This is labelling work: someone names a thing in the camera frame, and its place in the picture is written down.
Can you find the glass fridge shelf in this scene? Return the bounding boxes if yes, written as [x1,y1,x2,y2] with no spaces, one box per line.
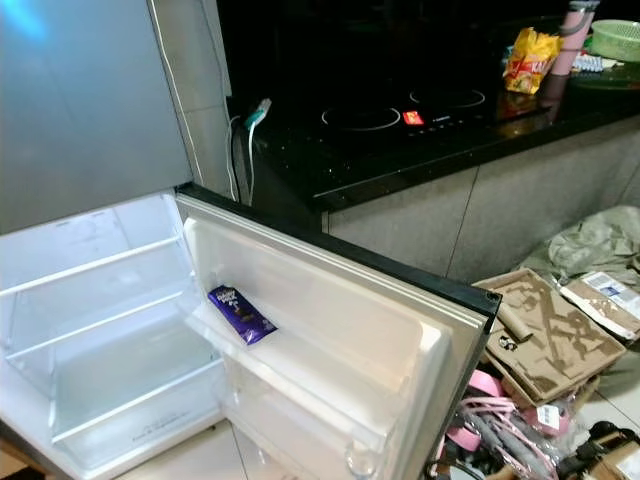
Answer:
[15,290,203,363]
[0,236,191,301]

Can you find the grey fridge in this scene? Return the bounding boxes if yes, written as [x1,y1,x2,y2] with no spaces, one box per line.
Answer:
[0,0,502,480]

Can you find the open fridge door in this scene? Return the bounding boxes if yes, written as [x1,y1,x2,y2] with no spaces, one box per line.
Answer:
[174,184,502,480]

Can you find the purple chocolate bar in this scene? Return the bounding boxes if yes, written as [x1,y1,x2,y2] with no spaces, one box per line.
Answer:
[207,285,279,346]

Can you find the black kitchen countertop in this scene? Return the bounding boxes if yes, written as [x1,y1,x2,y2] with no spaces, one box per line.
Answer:
[217,0,640,213]

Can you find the black induction cooktop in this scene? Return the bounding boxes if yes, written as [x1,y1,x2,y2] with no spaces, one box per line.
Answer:
[290,78,551,151]

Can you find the brown cardboard packing insert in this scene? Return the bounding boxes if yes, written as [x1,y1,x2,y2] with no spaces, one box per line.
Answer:
[471,268,628,408]

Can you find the yellow red snack bag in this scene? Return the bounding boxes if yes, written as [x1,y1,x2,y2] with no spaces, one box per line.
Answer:
[503,27,562,97]

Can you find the grey crumpled cloth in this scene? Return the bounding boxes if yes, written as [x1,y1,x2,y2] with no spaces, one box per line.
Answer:
[524,205,640,293]

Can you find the pink tumbler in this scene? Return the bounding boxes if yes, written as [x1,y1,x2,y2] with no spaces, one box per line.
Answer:
[547,0,602,77]

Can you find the brown parcel white label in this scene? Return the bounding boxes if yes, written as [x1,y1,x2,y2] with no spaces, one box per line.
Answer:
[558,271,640,343]

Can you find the green plastic basket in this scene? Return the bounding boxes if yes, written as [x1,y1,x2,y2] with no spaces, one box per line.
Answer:
[587,20,640,64]

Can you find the white cable teal plug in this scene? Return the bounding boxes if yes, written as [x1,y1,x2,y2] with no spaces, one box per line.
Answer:
[225,98,274,202]

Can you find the pink strap bundle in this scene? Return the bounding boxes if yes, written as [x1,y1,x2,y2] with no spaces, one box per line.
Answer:
[443,368,573,480]

